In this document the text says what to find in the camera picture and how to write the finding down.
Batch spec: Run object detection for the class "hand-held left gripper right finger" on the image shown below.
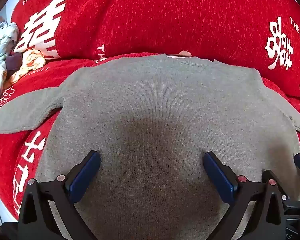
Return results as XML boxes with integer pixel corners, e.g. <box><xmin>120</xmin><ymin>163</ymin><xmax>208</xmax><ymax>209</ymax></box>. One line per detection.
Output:
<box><xmin>202</xmin><ymin>151</ymin><xmax>288</xmax><ymax>240</ymax></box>

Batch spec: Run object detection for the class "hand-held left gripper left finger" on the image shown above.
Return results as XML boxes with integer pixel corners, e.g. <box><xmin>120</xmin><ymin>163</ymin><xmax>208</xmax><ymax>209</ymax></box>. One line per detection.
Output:
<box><xmin>17</xmin><ymin>151</ymin><xmax>102</xmax><ymax>240</ymax></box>

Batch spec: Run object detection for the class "gray knit sweater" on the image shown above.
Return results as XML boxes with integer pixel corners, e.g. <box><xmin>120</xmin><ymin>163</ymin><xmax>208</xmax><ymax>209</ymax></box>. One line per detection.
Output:
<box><xmin>0</xmin><ymin>54</ymin><xmax>300</xmax><ymax>240</ymax></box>

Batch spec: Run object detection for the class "red printed bed sheet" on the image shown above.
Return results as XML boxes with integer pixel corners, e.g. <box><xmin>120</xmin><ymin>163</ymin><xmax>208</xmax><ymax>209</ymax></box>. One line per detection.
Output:
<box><xmin>0</xmin><ymin>52</ymin><xmax>300</xmax><ymax>220</ymax></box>

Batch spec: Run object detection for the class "small plush toy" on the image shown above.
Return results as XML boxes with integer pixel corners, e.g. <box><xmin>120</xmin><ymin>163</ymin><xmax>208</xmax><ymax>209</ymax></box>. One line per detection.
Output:
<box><xmin>5</xmin><ymin>49</ymin><xmax>46</xmax><ymax>84</ymax></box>

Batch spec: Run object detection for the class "dark purple cloth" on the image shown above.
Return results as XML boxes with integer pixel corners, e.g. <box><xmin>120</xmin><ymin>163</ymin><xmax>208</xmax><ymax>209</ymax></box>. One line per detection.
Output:
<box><xmin>5</xmin><ymin>54</ymin><xmax>24</xmax><ymax>72</ymax></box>

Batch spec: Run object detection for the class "pale floral crumpled cloth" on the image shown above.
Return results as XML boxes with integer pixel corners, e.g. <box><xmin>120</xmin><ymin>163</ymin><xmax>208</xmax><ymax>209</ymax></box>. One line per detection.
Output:
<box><xmin>0</xmin><ymin>21</ymin><xmax>20</xmax><ymax>110</ymax></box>

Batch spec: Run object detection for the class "red printed folded quilt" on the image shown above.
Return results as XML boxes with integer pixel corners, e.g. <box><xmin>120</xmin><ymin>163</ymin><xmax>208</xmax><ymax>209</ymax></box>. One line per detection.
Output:
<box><xmin>10</xmin><ymin>0</ymin><xmax>300</xmax><ymax>98</ymax></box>

